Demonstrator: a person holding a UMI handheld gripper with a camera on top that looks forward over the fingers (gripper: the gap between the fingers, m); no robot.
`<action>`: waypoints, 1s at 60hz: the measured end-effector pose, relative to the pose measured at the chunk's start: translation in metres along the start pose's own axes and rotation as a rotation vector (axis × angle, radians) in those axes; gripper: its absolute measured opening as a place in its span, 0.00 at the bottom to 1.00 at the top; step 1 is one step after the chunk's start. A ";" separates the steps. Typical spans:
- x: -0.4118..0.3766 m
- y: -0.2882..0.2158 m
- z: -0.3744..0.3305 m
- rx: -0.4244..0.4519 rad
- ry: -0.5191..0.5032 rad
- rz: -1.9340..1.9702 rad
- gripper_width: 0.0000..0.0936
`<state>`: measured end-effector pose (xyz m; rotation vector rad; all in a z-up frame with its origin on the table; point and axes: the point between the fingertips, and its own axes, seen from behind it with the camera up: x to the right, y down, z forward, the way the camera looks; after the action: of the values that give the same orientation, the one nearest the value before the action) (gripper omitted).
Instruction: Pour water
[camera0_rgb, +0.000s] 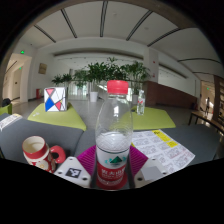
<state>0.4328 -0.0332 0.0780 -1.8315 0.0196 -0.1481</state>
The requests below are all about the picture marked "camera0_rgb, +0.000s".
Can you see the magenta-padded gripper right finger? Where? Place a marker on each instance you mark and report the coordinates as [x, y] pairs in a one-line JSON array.
[[151, 171]]

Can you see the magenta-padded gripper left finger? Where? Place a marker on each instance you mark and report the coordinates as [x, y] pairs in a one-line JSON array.
[[71, 172]]

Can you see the clear red-capped water bottle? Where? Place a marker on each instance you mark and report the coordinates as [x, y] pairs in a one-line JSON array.
[[113, 133]]

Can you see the printed sheet with yellow patches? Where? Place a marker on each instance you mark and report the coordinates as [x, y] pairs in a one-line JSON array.
[[163, 150]]

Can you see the red floral mug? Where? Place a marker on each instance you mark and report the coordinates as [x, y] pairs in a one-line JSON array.
[[36, 151]]

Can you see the lime green table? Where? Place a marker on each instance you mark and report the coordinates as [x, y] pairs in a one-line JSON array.
[[55, 118], [156, 118]]

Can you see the small clear drink bottle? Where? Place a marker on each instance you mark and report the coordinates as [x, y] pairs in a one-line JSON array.
[[141, 103]]

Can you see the white box with coloured triangles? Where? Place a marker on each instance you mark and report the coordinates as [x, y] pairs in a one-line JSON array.
[[55, 99]]

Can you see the wooden bench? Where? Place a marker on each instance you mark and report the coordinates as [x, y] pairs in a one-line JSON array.
[[208, 120]]

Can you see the white printed booklet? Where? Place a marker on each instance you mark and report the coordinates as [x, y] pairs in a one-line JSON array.
[[9, 121]]

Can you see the red fire extinguisher cabinet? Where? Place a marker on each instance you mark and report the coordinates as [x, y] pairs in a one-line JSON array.
[[39, 93]]

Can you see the person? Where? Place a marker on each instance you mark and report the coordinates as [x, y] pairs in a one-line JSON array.
[[207, 105]]

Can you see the lime green chair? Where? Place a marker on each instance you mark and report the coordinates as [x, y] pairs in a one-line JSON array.
[[5, 110]]

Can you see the row of potted plants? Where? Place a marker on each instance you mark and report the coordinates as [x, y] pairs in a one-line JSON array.
[[103, 71]]

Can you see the green exit sign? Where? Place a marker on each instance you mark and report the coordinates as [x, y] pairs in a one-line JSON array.
[[22, 52]]

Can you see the framed wall picture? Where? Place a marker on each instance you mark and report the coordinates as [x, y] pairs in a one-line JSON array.
[[42, 68]]

